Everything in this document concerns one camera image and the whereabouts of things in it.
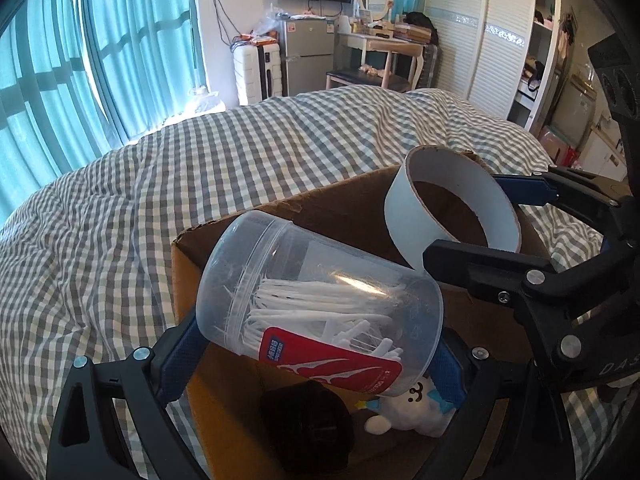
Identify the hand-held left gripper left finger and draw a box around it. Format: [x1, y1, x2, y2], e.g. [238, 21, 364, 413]
[45, 310, 212, 480]

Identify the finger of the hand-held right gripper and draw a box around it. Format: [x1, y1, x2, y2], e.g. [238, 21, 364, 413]
[422, 239, 608, 377]
[491, 165, 640, 241]

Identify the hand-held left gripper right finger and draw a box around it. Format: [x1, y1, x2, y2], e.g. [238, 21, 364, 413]
[420, 331, 574, 480]

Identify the white tape roll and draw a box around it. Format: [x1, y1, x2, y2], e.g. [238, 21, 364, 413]
[384, 146, 522, 271]

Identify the brown cardboard box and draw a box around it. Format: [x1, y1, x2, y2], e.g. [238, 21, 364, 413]
[171, 150, 566, 480]

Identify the clear jar of floss picks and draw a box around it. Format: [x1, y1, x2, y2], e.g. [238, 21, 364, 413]
[196, 211, 445, 397]

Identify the white plush toy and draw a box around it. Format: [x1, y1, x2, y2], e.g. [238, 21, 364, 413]
[364, 374, 458, 438]

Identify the pink bag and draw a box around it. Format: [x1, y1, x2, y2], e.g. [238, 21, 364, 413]
[542, 127, 581, 167]

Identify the white drawer cabinet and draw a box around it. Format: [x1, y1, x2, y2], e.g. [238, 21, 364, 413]
[580, 115, 630, 183]

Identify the black round object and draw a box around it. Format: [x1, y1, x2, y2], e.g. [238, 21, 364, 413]
[260, 384, 357, 480]

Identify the white louvred wardrobe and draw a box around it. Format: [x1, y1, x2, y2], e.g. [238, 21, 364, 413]
[424, 0, 562, 132]

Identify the black bag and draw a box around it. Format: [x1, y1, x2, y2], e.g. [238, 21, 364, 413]
[401, 10, 439, 45]

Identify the wooden stool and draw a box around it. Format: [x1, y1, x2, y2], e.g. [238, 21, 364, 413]
[326, 67, 412, 94]

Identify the grey checkered blanket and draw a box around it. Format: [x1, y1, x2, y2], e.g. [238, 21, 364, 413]
[0, 85, 622, 480]

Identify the white vanity table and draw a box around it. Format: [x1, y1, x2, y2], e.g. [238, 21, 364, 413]
[335, 29, 427, 92]

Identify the small silver refrigerator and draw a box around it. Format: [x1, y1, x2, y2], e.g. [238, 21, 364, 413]
[279, 17, 336, 97]

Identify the clear plastic bag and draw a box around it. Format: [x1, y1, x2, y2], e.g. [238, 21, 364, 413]
[188, 86, 227, 114]
[251, 4, 292, 42]

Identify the white suitcase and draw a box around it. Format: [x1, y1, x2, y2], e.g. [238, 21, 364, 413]
[233, 42, 284, 107]

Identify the teal curtain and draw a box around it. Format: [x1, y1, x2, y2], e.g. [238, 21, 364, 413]
[0, 0, 197, 226]

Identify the black wall cable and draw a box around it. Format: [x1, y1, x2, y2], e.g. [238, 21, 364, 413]
[213, 0, 242, 47]

